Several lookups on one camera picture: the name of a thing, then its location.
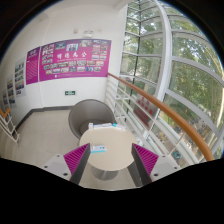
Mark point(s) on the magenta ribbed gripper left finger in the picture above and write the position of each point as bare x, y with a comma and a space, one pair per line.
71, 165

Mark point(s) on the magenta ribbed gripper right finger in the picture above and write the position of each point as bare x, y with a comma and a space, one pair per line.
149, 167

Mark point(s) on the small white blue card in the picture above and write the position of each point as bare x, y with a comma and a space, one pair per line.
97, 148

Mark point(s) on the round cream table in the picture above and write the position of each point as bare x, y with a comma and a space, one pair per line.
118, 143

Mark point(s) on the white metal railing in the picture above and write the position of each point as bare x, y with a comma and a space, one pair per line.
156, 126

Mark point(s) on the grey tub chair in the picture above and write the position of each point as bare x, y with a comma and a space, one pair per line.
88, 111

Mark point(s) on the red warning sign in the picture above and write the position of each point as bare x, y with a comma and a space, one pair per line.
145, 110

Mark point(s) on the green exit sign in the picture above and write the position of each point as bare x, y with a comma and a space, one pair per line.
70, 93

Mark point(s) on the left orange handrail railing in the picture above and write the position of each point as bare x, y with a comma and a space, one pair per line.
7, 125

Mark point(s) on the orange wooden handrail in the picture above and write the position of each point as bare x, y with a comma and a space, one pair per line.
192, 133

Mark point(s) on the narrow magenta wall poster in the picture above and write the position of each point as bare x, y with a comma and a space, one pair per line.
32, 63

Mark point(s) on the white photo wall panel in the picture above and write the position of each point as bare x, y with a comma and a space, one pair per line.
19, 78
10, 92

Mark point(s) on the large magenta wall poster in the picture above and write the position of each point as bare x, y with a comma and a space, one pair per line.
74, 58

